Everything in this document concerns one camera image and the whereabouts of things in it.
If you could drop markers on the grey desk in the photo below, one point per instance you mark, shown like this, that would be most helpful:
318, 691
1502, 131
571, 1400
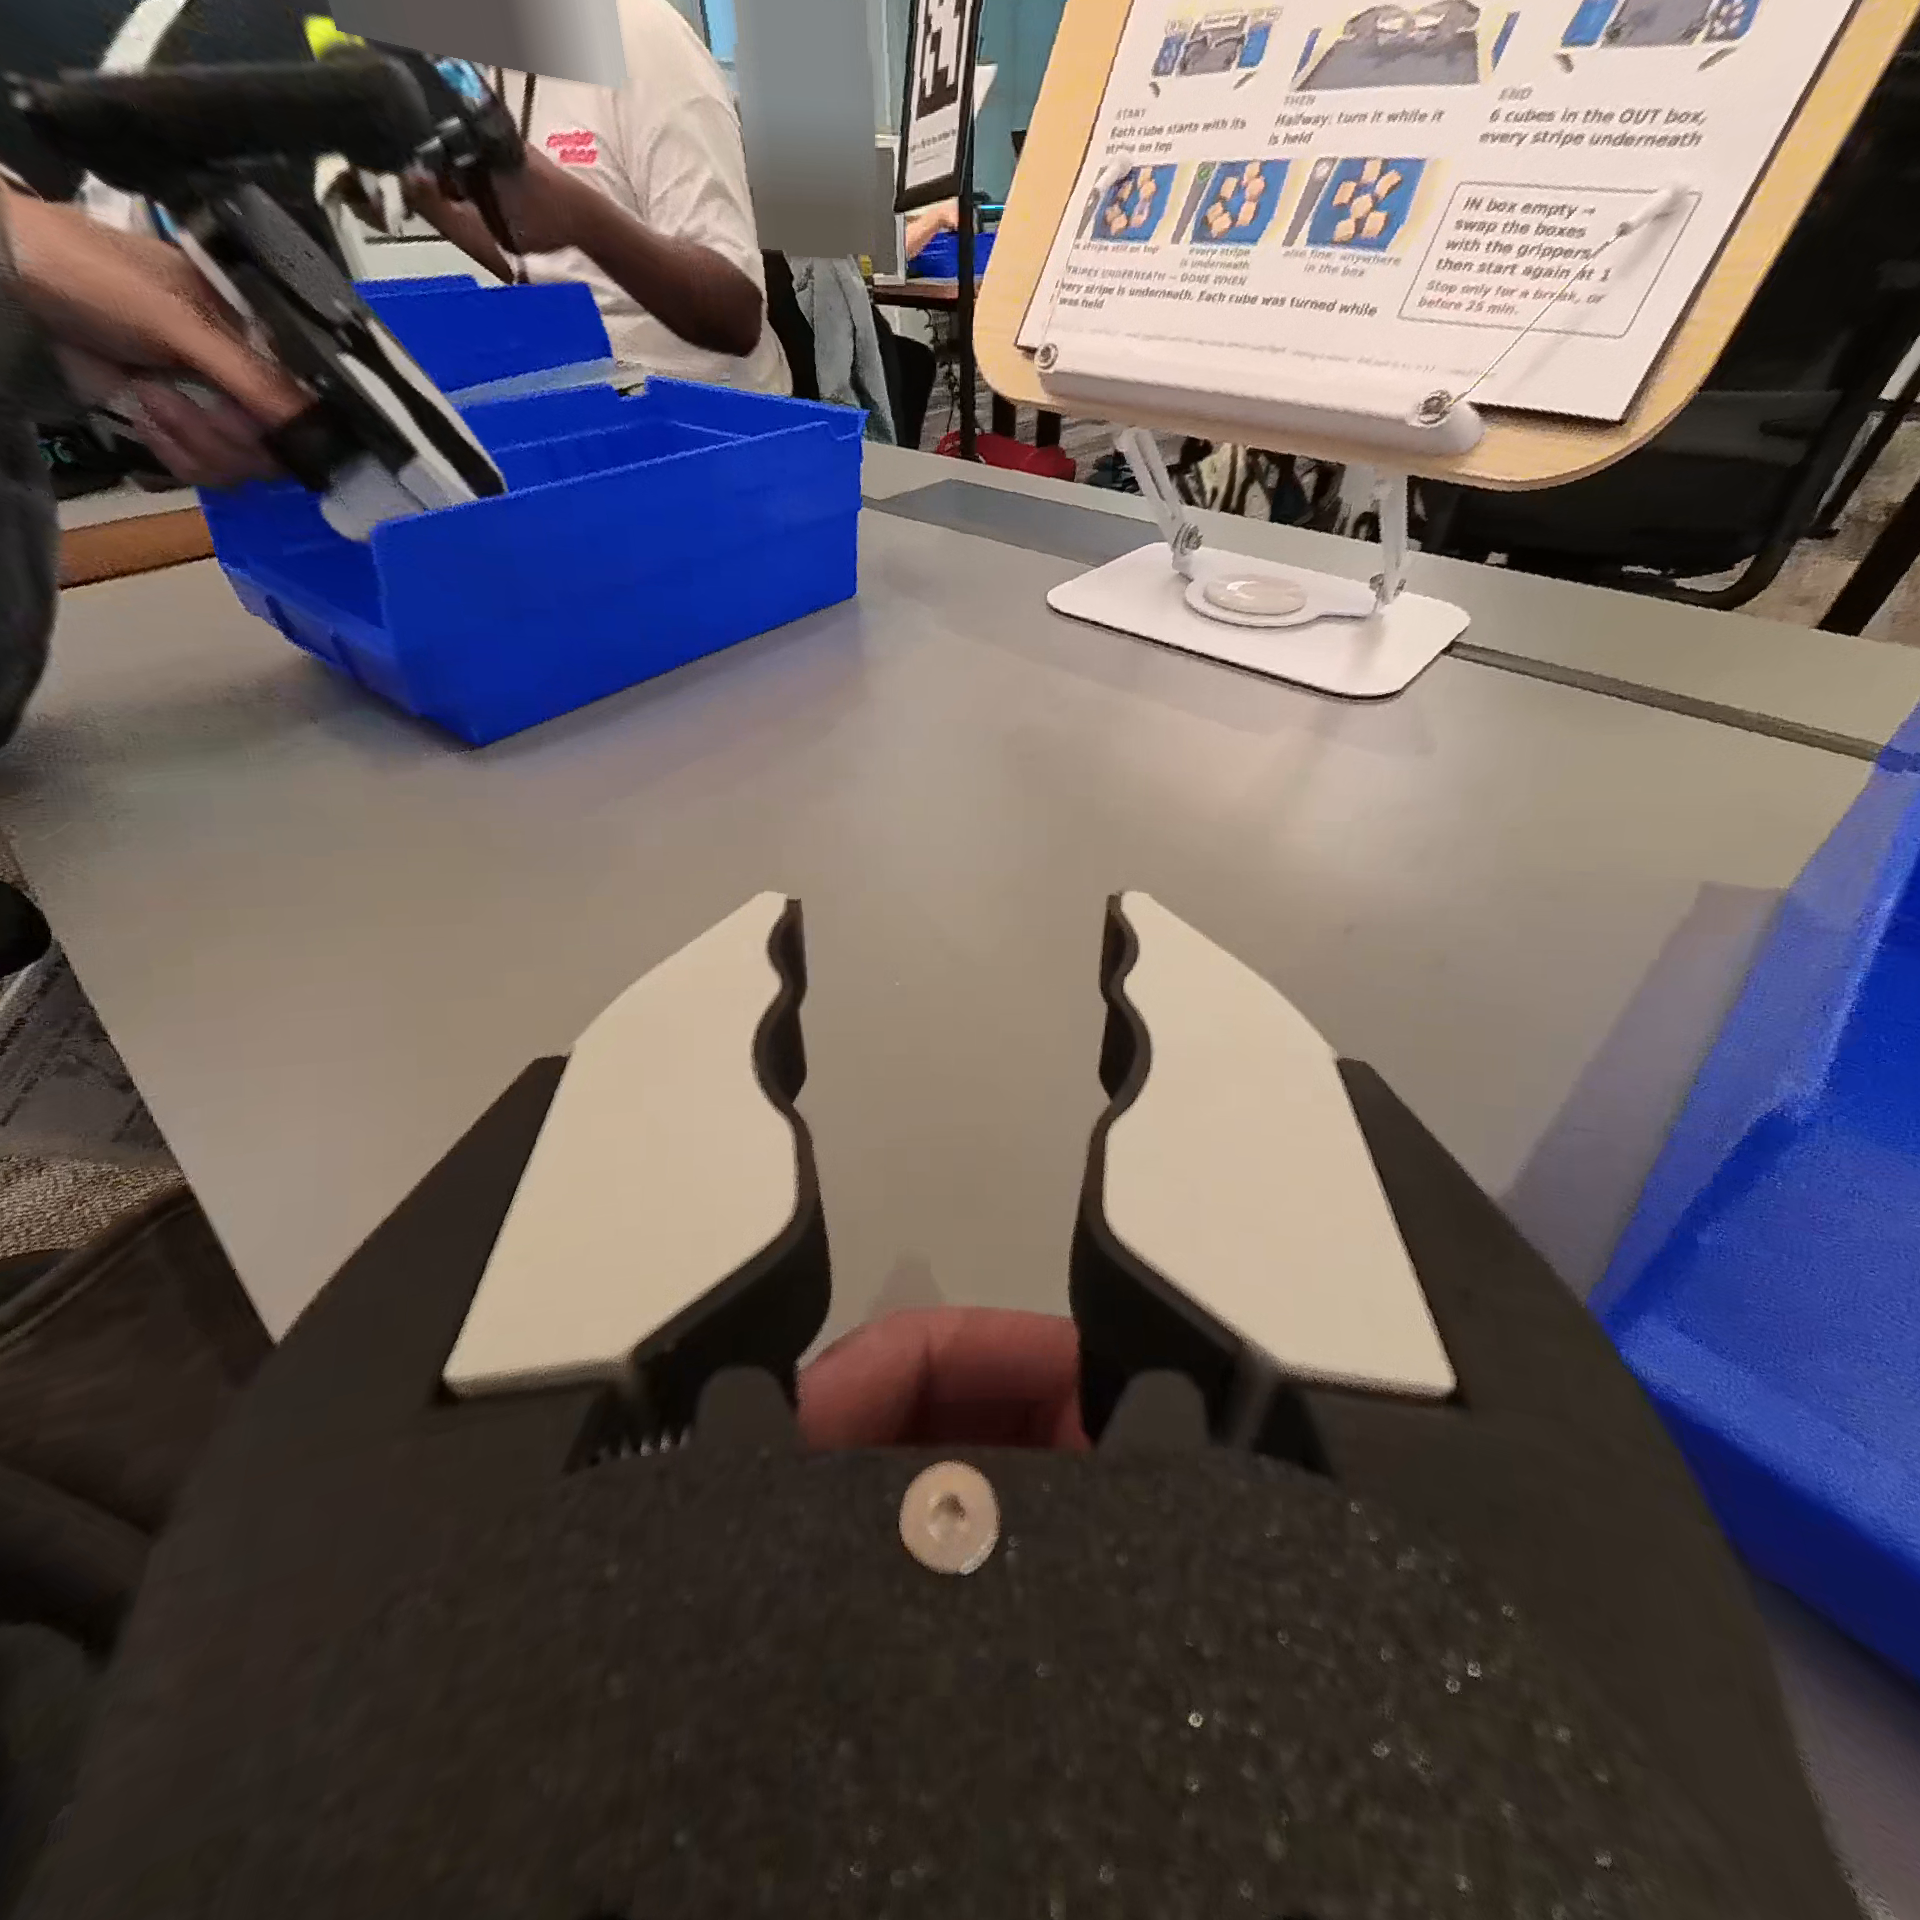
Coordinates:
960, 779

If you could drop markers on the person's left hand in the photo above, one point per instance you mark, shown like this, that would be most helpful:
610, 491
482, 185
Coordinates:
148, 346

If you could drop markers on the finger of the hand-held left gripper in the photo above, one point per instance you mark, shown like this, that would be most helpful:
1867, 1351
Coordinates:
421, 427
381, 504

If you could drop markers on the small background blue bin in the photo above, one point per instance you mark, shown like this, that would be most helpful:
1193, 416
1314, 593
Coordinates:
948, 255

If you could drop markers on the black and white marker board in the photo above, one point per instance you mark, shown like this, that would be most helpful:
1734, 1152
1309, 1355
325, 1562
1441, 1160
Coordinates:
941, 90

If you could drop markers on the person's right hand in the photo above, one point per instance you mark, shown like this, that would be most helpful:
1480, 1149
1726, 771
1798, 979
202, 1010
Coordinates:
945, 1373

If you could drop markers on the person's left forearm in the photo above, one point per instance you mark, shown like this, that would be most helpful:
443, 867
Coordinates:
19, 523

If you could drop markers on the white instruction sheet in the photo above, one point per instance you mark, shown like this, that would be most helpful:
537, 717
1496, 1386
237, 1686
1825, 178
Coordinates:
1424, 225

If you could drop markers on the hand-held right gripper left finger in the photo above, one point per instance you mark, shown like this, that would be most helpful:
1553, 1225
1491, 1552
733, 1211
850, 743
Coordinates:
644, 1200

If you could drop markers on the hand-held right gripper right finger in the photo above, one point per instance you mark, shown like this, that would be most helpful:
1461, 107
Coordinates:
1275, 1200

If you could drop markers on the instruction board on white stand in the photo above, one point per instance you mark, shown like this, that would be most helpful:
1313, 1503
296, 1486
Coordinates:
1019, 225

